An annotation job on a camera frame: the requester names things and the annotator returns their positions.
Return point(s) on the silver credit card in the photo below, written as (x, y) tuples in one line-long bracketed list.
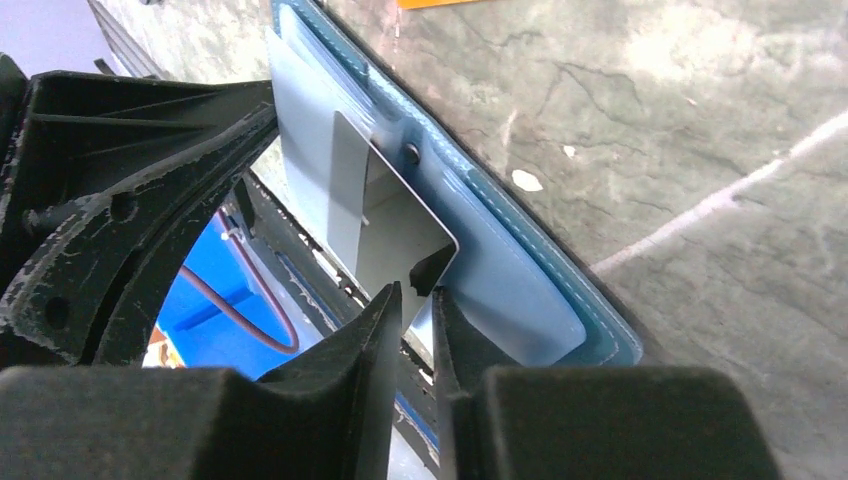
[(379, 227)]

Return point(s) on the orange credit card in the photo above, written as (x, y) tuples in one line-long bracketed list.
[(420, 4)]

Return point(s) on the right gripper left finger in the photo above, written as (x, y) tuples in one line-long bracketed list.
[(326, 414)]

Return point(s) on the blue card holder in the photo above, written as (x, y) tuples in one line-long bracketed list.
[(508, 277)]

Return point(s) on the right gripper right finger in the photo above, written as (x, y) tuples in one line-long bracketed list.
[(501, 420)]

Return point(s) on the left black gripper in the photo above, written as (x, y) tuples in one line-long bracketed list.
[(106, 183)]

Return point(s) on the blue box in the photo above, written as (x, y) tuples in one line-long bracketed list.
[(204, 336)]

